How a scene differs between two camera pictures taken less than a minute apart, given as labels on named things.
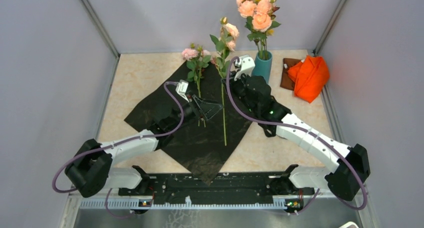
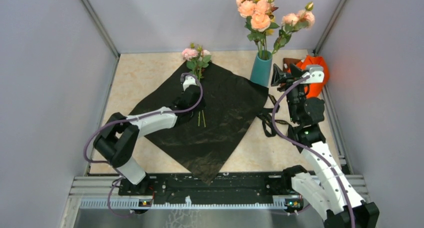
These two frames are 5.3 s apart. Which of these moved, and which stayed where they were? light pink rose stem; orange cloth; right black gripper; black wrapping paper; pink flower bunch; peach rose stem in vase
Moved: right black gripper; light pink rose stem
Stayed: orange cloth; peach rose stem in vase; pink flower bunch; black wrapping paper
